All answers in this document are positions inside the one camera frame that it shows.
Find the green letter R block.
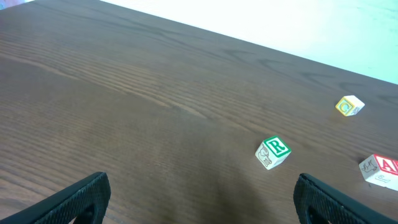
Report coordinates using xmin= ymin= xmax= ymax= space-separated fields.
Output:
xmin=255 ymin=136 xmax=292 ymax=170

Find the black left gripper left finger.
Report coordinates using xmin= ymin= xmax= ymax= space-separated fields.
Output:
xmin=1 ymin=172 xmax=111 ymax=224

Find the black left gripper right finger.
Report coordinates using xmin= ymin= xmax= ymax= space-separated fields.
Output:
xmin=293 ymin=173 xmax=397 ymax=224

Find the red letter A block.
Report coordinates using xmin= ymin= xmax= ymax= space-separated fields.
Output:
xmin=359 ymin=154 xmax=397 ymax=191

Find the plain cream wooden block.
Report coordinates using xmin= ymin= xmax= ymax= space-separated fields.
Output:
xmin=335 ymin=95 xmax=365 ymax=116

